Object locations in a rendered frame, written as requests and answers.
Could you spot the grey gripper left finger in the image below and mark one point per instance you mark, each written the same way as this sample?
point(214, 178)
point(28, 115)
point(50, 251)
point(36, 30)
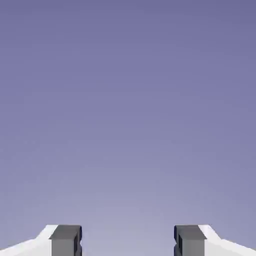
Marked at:
point(64, 242)

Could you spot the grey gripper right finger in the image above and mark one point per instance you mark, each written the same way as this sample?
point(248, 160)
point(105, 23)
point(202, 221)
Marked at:
point(191, 242)

